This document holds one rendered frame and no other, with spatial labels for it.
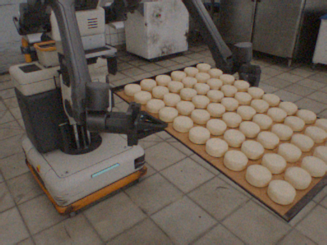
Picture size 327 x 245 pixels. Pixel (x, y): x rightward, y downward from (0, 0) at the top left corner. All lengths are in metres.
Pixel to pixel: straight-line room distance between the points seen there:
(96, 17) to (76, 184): 0.91
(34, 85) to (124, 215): 0.92
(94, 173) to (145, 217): 0.41
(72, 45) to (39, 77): 0.92
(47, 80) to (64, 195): 0.66
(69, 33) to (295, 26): 3.71
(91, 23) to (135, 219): 1.12
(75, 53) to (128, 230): 1.18
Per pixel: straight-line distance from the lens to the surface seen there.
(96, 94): 0.72
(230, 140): 0.69
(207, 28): 1.16
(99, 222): 1.84
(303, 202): 0.63
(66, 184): 1.73
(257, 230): 1.83
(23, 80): 1.74
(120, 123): 0.72
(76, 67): 0.84
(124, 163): 1.85
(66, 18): 0.90
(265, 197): 0.60
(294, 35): 4.34
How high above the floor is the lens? 1.35
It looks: 29 degrees down
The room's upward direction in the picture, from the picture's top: straight up
